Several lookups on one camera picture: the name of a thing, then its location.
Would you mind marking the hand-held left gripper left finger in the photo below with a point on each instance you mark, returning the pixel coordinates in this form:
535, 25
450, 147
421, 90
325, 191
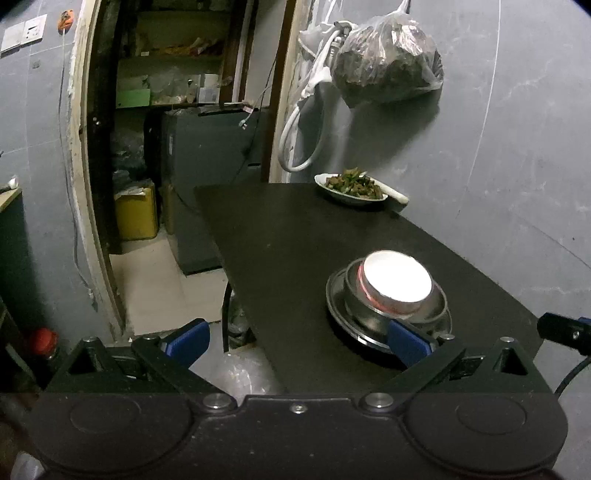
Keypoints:
184, 342

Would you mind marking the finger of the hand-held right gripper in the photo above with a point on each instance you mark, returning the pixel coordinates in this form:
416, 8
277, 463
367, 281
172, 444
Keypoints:
585, 322
561, 330

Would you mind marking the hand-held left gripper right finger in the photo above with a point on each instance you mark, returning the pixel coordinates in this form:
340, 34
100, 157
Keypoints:
408, 344

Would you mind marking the steel bowl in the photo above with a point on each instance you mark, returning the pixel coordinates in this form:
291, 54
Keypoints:
353, 304

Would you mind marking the black table leg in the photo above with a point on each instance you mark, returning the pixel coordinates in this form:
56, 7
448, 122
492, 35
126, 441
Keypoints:
227, 318

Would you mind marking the clear plastic bag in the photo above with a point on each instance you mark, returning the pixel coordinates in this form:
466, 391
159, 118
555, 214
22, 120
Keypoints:
231, 369

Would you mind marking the yellow jerry can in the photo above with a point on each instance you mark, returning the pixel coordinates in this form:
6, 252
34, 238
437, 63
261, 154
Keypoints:
136, 212

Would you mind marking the red-capped bottle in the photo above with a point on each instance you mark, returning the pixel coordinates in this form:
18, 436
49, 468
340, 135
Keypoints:
42, 341

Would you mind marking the white plate of stir-fried greens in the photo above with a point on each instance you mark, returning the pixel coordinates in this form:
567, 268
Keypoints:
353, 184

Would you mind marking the green box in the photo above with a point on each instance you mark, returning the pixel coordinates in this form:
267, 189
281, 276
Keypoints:
134, 97

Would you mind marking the plastic bag of dried greens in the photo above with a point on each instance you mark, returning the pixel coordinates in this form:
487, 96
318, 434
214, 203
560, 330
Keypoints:
388, 60

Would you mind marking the wooden shelf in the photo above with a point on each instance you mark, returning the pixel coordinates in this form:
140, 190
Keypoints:
175, 50

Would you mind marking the orange wall hook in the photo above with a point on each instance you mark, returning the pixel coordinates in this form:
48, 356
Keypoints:
64, 21

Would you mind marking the white wall switch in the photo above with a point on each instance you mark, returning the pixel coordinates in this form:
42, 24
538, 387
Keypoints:
23, 33

